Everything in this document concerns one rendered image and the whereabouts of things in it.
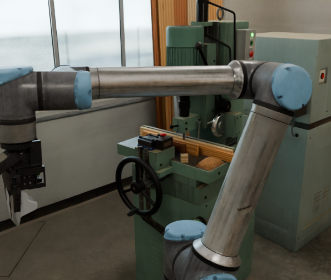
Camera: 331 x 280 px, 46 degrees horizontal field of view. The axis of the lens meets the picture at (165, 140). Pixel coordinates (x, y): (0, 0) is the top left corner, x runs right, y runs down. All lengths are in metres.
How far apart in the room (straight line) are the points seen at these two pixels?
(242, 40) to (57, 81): 1.28
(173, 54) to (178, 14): 1.78
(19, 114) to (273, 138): 0.64
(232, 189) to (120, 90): 0.41
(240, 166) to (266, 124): 0.13
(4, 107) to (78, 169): 2.43
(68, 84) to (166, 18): 2.58
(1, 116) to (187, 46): 1.07
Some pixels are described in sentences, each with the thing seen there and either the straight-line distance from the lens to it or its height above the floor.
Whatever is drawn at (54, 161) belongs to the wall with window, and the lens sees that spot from 3.16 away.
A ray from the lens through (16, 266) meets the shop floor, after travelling 2.82.
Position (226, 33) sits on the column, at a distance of 1.96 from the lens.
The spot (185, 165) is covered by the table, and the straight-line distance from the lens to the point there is 1.79.
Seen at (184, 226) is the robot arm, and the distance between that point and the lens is 1.33.
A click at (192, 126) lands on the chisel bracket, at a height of 1.02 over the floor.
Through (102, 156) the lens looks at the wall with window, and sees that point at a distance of 3.39.
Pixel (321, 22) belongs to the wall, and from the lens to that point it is 4.03.
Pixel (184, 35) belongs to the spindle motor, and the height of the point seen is 1.47.
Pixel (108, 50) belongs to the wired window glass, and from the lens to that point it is 3.33.
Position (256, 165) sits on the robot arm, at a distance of 1.07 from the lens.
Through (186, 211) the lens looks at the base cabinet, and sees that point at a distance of 1.89.
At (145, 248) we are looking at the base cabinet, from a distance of 2.22.
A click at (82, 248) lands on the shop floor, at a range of 2.86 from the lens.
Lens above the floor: 1.58
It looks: 19 degrees down
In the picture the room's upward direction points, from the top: straight up
